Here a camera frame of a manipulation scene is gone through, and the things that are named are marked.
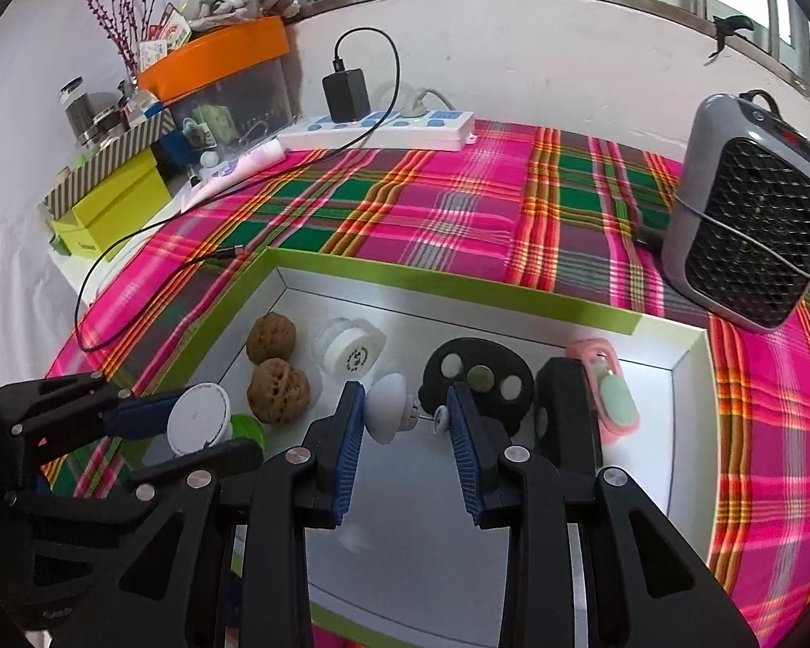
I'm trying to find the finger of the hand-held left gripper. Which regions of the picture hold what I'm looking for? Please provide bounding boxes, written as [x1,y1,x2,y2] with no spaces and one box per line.
[0,371,185,471]
[10,437,266,531]

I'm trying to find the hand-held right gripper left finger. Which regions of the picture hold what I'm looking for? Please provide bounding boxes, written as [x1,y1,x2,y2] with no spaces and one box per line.
[50,381,367,648]

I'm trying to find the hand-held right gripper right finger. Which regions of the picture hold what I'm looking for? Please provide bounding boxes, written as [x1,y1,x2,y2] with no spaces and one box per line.
[445,383,761,648]

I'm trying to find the white ball hook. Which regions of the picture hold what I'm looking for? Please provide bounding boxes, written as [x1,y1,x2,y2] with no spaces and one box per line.
[366,372,450,447]

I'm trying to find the brown walnut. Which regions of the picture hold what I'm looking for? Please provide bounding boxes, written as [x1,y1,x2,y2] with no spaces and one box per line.
[247,358,310,426]
[246,312,299,366]

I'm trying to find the translucent round plastic jar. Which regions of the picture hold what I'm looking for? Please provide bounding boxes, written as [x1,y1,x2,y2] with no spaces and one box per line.
[312,316,386,377]

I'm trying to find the black block white dots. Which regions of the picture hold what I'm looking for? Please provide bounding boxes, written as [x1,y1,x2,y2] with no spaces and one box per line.
[534,357,603,470]

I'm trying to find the green cardboard box tray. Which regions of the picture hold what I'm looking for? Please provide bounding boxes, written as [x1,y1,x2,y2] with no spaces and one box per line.
[135,246,723,648]

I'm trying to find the pink clip with green pad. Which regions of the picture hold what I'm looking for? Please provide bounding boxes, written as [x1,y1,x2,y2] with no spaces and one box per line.
[566,337,642,447]

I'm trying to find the black round disc white dots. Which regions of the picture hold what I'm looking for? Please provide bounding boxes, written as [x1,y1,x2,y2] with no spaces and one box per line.
[421,336,536,434]

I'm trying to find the yellow-green cardboard box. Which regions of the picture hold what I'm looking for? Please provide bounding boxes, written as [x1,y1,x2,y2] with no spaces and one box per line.
[49,148,174,259]

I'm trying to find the pink green plaid tablecloth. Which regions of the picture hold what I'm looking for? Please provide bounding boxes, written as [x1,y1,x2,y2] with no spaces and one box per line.
[44,119,810,648]

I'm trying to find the striped cardboard box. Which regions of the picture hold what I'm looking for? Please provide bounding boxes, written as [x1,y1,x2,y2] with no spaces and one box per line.
[42,108,177,218]

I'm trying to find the pink tube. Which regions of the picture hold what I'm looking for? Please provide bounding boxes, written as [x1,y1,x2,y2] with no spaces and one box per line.
[174,140,288,212]

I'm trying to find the green item in storage box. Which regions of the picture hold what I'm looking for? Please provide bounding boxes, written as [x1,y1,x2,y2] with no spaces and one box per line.
[187,104,239,147]

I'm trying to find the glass jar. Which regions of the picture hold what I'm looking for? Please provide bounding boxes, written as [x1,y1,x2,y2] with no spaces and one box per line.
[57,77,97,144]

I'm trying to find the white power strip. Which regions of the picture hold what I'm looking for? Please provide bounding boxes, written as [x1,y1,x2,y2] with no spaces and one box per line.
[277,106,477,153]

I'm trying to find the orange lid clear storage box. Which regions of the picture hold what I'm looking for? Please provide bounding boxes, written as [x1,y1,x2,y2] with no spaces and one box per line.
[138,15,296,144]

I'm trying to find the black charger adapter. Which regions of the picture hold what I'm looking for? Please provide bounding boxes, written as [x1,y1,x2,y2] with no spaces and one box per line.
[321,68,372,124]

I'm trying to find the white plug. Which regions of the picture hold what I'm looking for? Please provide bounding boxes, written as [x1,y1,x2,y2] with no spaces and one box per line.
[376,84,441,117]

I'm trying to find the grey space heater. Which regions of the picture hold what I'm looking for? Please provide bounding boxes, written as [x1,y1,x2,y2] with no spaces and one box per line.
[660,90,810,334]

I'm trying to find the paper cards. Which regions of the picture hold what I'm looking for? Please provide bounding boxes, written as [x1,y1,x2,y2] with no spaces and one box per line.
[138,3,194,70]

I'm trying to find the pink flower branches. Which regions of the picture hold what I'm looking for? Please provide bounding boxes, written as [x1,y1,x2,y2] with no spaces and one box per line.
[63,0,171,80]

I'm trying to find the black clip on windowsill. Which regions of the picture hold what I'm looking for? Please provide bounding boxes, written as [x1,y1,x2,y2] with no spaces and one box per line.
[705,12,757,66]

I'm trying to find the black charging cable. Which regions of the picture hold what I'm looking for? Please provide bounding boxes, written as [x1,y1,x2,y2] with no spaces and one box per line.
[75,28,401,354]

